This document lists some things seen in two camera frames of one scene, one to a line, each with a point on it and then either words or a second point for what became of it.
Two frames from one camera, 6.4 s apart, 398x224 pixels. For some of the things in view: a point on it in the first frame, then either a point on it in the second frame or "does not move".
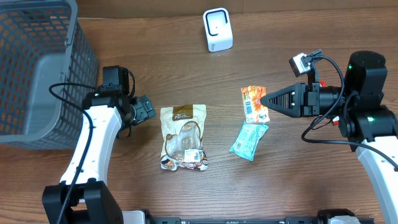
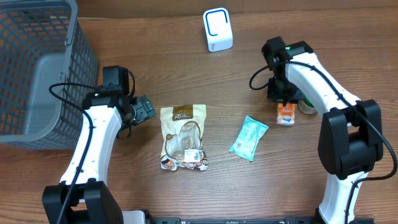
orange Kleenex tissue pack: [255, 112] to [285, 115]
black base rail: [311, 219] does not move
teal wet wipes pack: [245, 144] does not move
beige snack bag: [181, 131] does not move
